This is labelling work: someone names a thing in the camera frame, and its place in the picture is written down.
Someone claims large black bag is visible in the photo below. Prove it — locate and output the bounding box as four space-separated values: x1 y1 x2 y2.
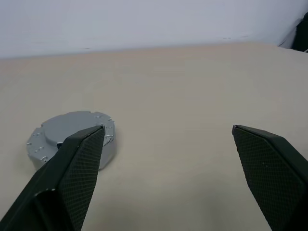
278 18 308 52

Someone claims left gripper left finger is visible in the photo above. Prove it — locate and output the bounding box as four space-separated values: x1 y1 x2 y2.
0 125 106 231

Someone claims silver motor housing cover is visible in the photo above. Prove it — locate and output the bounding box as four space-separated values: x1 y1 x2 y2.
26 110 116 170

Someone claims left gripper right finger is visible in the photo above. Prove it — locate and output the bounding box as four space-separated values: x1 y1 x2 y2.
231 124 308 231

